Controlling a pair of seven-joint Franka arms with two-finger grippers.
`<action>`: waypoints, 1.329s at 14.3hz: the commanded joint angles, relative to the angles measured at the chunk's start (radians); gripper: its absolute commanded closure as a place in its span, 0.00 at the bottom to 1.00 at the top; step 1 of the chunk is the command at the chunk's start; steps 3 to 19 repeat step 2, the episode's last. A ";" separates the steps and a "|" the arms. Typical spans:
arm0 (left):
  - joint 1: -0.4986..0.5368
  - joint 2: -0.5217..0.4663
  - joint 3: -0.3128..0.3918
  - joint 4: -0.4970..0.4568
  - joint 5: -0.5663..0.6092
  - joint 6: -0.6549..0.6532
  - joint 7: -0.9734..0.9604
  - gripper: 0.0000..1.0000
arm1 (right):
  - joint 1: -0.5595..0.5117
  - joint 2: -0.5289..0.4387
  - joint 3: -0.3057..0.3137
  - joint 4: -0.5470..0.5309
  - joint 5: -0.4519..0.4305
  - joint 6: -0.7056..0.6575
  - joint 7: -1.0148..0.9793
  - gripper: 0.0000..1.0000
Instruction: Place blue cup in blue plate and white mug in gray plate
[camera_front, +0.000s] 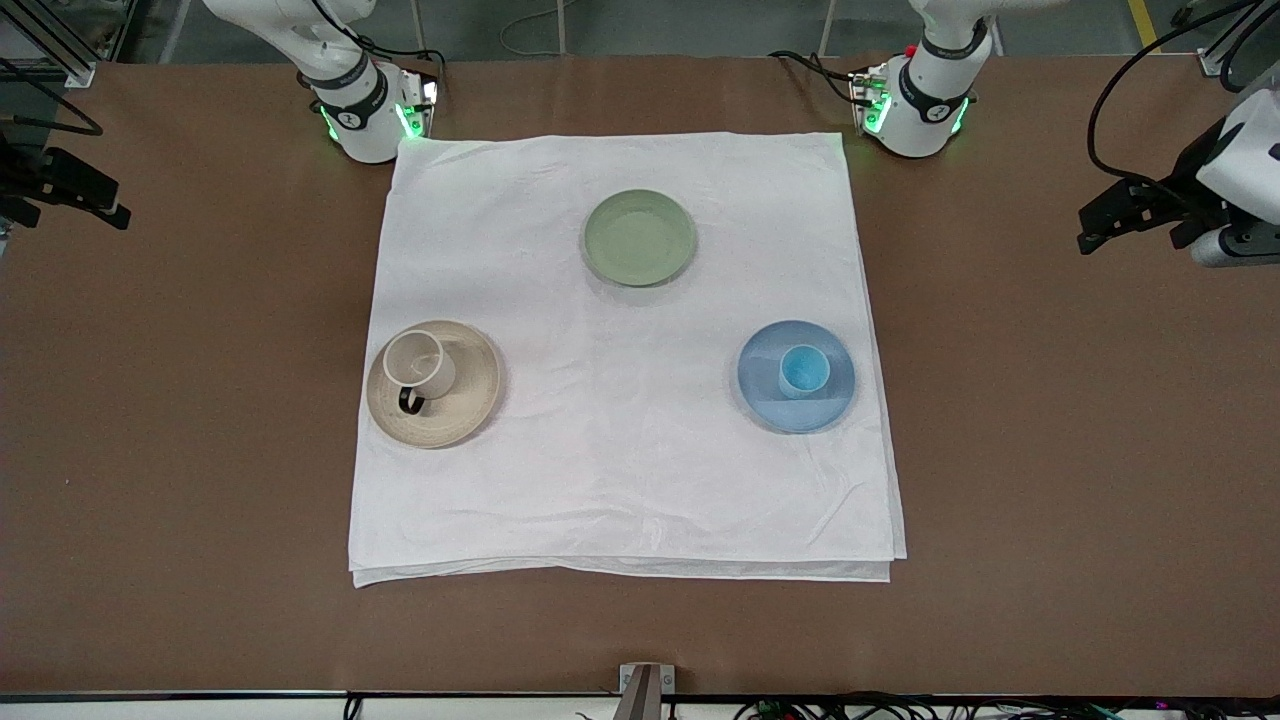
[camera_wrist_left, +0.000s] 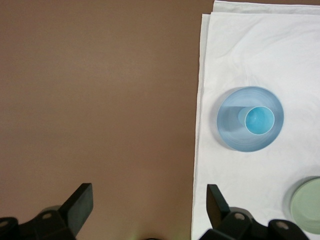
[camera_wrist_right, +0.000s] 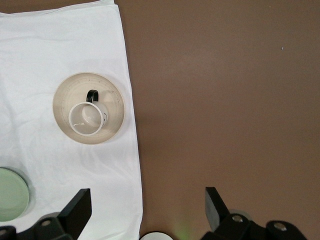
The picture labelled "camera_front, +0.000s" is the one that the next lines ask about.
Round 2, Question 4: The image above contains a blue cup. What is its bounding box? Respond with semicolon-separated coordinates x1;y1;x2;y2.
779;344;831;400

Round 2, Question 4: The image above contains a white mug black handle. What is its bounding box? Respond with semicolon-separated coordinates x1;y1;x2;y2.
383;329;458;416

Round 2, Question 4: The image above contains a blue round plate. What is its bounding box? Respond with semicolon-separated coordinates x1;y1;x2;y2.
737;320;859;435

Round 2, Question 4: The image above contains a beige gray round plate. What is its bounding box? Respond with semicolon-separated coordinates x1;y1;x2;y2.
366;320;502;450

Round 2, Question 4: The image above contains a green round plate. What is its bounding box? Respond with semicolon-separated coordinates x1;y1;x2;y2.
581;189;697;288

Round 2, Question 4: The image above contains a white table cloth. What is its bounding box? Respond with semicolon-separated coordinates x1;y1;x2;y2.
348;132;908;589

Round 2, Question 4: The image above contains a long black left gripper cable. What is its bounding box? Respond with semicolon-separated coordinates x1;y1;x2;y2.
1087;0;1253;183

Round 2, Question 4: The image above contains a short black left gripper cable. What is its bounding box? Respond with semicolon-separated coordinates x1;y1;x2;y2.
1215;0;1280;96

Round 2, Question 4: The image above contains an aluminium frame post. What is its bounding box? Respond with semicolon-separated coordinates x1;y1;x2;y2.
1195;0;1280;77
0;0;97;87

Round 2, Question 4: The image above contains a black left arm base cable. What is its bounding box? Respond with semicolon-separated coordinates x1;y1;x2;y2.
768;50;863;105

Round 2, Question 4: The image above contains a black arm base cable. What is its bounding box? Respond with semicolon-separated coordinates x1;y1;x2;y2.
768;50;863;105
340;30;448;93

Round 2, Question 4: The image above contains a black right arm base cable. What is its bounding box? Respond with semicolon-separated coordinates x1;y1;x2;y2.
340;30;448;93

